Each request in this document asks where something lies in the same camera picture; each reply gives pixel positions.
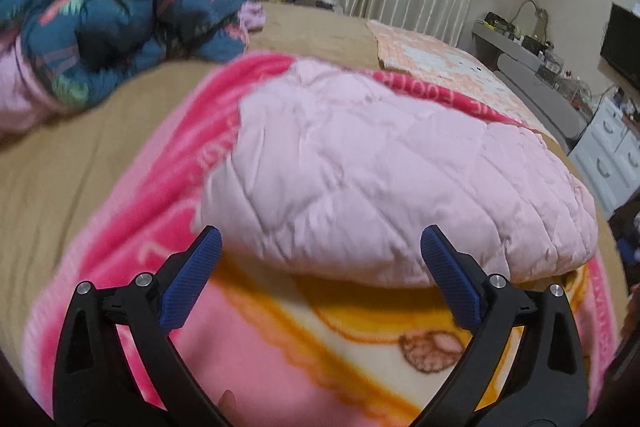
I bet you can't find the black television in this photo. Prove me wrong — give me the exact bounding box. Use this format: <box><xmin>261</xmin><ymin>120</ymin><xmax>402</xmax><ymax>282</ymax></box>
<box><xmin>599</xmin><ymin>3</ymin><xmax>640</xmax><ymax>90</ymax></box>

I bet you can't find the light pink quilted garment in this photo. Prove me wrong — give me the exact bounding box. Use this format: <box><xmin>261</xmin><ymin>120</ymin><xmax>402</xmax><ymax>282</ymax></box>
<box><xmin>197</xmin><ymin>57</ymin><xmax>601</xmax><ymax>292</ymax></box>

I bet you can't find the white drawer cabinet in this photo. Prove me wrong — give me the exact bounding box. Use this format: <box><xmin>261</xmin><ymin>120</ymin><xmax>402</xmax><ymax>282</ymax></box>
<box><xmin>567</xmin><ymin>94</ymin><xmax>640</xmax><ymax>219</ymax></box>

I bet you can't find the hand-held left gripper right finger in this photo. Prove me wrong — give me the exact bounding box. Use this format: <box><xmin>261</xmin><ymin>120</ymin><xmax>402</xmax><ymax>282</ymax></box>
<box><xmin>412</xmin><ymin>224</ymin><xmax>588</xmax><ymax>427</ymax></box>

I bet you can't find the black yellow box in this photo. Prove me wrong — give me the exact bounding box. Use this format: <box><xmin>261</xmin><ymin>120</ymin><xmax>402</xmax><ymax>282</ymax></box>
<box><xmin>482</xmin><ymin>11</ymin><xmax>517</xmax><ymax>32</ymax></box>

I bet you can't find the orange printed mat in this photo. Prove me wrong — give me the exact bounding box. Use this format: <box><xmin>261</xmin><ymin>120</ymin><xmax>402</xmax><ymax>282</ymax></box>
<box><xmin>367</xmin><ymin>19</ymin><xmax>560</xmax><ymax>142</ymax></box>

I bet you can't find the pink printed fleece blanket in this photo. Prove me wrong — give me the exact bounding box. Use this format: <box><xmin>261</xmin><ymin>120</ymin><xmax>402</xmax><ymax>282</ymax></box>
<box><xmin>22</xmin><ymin>51</ymin><xmax>626</xmax><ymax>427</ymax></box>

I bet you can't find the grey desk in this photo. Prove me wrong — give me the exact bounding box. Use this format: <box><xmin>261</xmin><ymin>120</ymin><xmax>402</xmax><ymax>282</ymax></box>
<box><xmin>472</xmin><ymin>19</ymin><xmax>592</xmax><ymax>142</ymax></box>

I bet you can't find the clear plastic container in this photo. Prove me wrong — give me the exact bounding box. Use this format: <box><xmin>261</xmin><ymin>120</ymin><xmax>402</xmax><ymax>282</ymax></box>
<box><xmin>536</xmin><ymin>53</ymin><xmax>567</xmax><ymax>84</ymax></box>

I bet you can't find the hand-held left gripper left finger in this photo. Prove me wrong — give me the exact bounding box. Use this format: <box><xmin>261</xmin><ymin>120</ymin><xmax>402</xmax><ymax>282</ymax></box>
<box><xmin>52</xmin><ymin>226</ymin><xmax>236</xmax><ymax>427</ymax></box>

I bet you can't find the blue floral quilt pink lining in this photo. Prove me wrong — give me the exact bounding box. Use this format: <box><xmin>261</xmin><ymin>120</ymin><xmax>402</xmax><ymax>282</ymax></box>
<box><xmin>0</xmin><ymin>0</ymin><xmax>267</xmax><ymax>142</ymax></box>

